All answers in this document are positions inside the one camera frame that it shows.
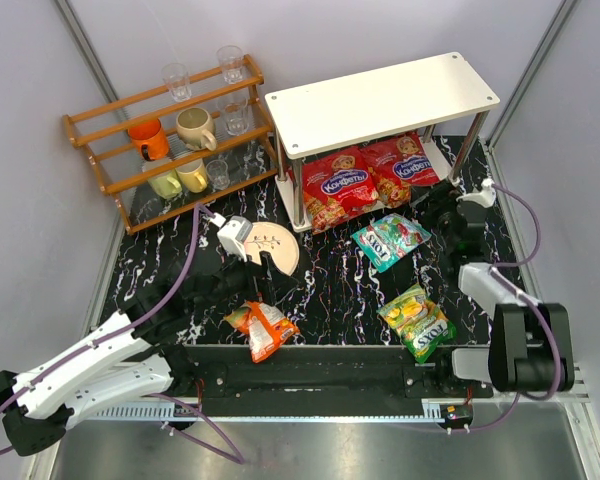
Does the clear glass shelf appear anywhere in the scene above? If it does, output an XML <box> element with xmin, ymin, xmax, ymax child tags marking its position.
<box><xmin>206</xmin><ymin>159</ymin><xmax>230</xmax><ymax>190</ymax></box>
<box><xmin>217</xmin><ymin>94</ymin><xmax>249</xmax><ymax>136</ymax></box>

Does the orange candy bag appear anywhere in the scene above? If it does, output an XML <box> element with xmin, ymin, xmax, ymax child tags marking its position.
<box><xmin>224</xmin><ymin>302</ymin><xmax>300</xmax><ymax>364</ymax></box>

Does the wooden cup rack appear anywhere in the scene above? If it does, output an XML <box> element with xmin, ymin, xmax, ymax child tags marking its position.
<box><xmin>63</xmin><ymin>55</ymin><xmax>277</xmax><ymax>235</ymax></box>

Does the yellow mug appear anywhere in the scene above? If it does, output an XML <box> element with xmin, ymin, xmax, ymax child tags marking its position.
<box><xmin>176</xmin><ymin>159</ymin><xmax>208</xmax><ymax>193</ymax></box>

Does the teal Fox's candy bag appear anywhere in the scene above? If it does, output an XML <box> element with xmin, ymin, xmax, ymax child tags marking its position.
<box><xmin>352</xmin><ymin>213</ymin><xmax>431</xmax><ymax>273</ymax></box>

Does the red candy bag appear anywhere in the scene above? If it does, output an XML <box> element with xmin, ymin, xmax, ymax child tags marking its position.
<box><xmin>302</xmin><ymin>146</ymin><xmax>380</xmax><ymax>234</ymax></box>
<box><xmin>361</xmin><ymin>131</ymin><xmax>439</xmax><ymax>208</ymax></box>

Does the yellow green Fox's bag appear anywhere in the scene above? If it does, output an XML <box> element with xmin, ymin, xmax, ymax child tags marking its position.
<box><xmin>378</xmin><ymin>284</ymin><xmax>456</xmax><ymax>364</ymax></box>

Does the white two-tier shelf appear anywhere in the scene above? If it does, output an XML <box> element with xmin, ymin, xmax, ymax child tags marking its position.
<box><xmin>265</xmin><ymin>52</ymin><xmax>500</xmax><ymax>232</ymax></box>

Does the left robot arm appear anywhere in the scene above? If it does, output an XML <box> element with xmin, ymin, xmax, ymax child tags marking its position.
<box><xmin>0</xmin><ymin>251</ymin><xmax>299</xmax><ymax>457</ymax></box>

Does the clear glass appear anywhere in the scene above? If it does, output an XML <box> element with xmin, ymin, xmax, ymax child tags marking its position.
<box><xmin>216</xmin><ymin>45</ymin><xmax>244</xmax><ymax>84</ymax></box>
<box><xmin>162</xmin><ymin>63</ymin><xmax>191</xmax><ymax>102</ymax></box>

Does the light green mug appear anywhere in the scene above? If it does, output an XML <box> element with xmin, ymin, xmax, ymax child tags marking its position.
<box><xmin>148</xmin><ymin>170</ymin><xmax>182</xmax><ymax>200</ymax></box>

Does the clear glass bottom shelf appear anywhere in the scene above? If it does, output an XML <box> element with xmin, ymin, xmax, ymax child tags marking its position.
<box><xmin>206</xmin><ymin>159</ymin><xmax>230</xmax><ymax>190</ymax></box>

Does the clear glass top left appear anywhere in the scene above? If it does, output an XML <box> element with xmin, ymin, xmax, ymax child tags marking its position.
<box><xmin>162</xmin><ymin>63</ymin><xmax>191</xmax><ymax>102</ymax></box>

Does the beige mug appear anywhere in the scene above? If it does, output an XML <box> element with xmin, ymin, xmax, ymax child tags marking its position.
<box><xmin>176</xmin><ymin>107</ymin><xmax>218</xmax><ymax>151</ymax></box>

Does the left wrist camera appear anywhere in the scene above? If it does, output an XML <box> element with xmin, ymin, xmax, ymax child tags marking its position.
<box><xmin>217</xmin><ymin>216</ymin><xmax>253</xmax><ymax>261</ymax></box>

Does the pink round plate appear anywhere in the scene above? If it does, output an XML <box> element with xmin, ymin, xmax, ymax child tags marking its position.
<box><xmin>244</xmin><ymin>221</ymin><xmax>300</xmax><ymax>276</ymax></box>

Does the clear glass middle shelf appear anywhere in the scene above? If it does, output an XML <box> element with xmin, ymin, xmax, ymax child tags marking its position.
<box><xmin>217</xmin><ymin>94</ymin><xmax>249</xmax><ymax>136</ymax></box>

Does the orange mug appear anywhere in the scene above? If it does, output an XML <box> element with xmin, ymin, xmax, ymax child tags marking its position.
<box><xmin>127</xmin><ymin>119</ymin><xmax>170</xmax><ymax>161</ymax></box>

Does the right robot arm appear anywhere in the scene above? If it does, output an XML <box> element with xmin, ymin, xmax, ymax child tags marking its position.
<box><xmin>415</xmin><ymin>179</ymin><xmax>575</xmax><ymax>401</ymax></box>

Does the clear glass top right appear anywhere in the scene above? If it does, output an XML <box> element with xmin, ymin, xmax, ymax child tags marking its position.
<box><xmin>216</xmin><ymin>45</ymin><xmax>244</xmax><ymax>84</ymax></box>

